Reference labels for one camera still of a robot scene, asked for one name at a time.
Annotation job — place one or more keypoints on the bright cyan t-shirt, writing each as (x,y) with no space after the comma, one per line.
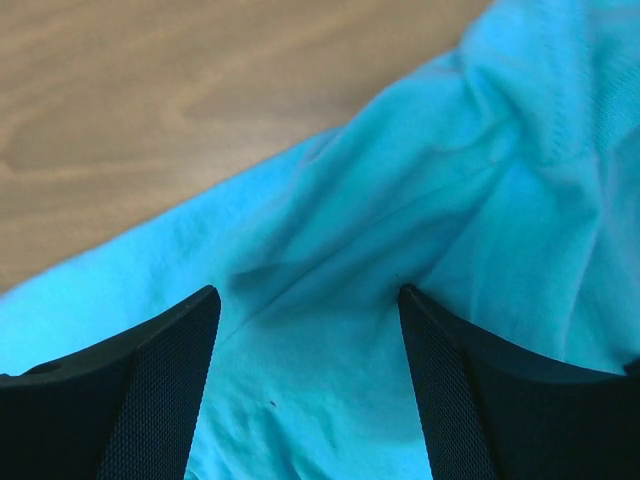
(502,178)

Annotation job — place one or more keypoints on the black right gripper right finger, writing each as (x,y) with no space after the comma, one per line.
(490,409)

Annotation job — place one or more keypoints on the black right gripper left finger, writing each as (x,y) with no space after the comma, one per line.
(123,408)

